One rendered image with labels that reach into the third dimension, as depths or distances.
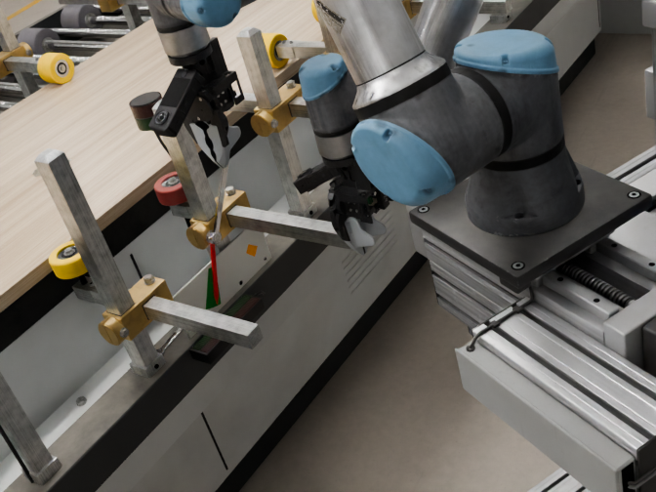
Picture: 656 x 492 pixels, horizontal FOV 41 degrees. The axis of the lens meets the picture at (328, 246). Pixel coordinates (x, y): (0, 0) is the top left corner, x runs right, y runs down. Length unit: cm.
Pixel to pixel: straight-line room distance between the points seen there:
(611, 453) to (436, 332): 166
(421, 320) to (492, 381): 159
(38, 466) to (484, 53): 96
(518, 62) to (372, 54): 17
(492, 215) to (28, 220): 104
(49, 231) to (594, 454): 116
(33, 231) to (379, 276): 114
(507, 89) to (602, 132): 241
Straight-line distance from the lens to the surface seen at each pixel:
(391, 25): 98
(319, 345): 242
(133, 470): 171
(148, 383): 163
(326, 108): 136
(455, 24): 122
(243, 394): 221
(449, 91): 99
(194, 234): 167
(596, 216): 115
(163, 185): 177
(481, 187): 112
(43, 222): 183
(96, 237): 150
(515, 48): 105
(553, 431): 102
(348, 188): 145
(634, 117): 351
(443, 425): 234
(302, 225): 158
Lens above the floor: 169
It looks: 33 degrees down
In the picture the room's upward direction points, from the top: 16 degrees counter-clockwise
